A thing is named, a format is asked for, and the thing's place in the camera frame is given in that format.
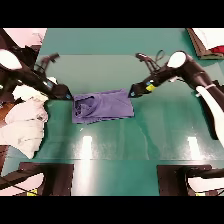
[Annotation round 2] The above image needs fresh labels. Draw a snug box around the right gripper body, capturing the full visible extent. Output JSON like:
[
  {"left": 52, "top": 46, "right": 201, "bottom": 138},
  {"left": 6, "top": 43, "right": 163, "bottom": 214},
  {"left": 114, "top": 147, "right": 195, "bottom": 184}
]
[{"left": 127, "top": 78, "right": 158, "bottom": 99}]

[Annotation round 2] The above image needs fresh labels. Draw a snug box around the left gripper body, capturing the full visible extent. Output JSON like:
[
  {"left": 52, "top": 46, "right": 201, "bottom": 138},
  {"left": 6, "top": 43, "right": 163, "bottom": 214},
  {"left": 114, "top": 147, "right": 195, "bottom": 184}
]
[{"left": 49, "top": 83, "right": 73, "bottom": 101}]

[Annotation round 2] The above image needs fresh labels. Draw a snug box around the purple shirt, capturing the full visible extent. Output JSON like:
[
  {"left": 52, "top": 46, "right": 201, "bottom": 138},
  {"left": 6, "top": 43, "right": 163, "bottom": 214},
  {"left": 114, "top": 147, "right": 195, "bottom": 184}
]
[{"left": 71, "top": 88, "right": 135, "bottom": 125}]

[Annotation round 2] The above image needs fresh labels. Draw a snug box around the heap of clothes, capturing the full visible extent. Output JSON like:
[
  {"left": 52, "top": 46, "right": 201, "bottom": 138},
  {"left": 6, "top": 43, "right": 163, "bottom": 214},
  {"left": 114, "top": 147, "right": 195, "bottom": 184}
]
[{"left": 0, "top": 84, "right": 50, "bottom": 160}]

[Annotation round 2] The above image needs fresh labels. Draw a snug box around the red garment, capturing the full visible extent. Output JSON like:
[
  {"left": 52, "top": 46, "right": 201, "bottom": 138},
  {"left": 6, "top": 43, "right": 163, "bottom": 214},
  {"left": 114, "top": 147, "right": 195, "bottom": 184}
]
[{"left": 209, "top": 45, "right": 224, "bottom": 55}]

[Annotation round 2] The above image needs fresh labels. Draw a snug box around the white garment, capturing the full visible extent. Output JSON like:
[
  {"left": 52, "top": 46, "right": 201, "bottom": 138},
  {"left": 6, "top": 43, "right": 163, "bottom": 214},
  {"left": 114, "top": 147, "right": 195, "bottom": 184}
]
[{"left": 193, "top": 27, "right": 224, "bottom": 51}]

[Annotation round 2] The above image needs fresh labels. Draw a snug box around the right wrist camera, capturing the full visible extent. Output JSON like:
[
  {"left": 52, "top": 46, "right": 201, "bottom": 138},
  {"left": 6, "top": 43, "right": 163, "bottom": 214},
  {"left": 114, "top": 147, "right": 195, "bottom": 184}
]
[{"left": 134, "top": 51, "right": 162, "bottom": 75}]

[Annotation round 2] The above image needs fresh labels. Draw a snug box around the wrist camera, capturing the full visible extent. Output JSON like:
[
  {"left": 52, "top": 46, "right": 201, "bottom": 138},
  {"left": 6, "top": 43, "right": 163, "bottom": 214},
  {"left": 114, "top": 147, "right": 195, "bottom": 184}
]
[
  {"left": 134, "top": 51, "right": 162, "bottom": 75},
  {"left": 35, "top": 52, "right": 61, "bottom": 74}
]

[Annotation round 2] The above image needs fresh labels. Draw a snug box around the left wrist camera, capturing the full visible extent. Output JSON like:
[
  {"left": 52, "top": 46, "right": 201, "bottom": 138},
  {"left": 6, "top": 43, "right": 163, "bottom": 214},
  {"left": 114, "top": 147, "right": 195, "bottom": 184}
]
[{"left": 35, "top": 52, "right": 61, "bottom": 74}]

